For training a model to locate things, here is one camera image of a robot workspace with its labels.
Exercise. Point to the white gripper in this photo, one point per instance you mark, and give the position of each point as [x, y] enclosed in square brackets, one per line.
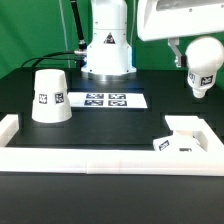
[171, 19]

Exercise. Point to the white lamp bulb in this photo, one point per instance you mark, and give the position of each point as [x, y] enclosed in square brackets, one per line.
[205, 56]

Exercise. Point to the white lamp base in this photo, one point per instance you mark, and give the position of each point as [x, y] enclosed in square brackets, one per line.
[187, 135]

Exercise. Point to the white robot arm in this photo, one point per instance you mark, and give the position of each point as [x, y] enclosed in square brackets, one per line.
[109, 56]

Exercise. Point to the white lamp shade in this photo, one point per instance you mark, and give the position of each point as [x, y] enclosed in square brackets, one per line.
[51, 103]

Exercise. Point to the white marker sheet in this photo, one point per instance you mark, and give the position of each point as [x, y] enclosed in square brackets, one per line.
[107, 100]

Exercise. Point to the white U-shaped frame barrier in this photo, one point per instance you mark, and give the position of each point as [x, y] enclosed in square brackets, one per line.
[208, 161]

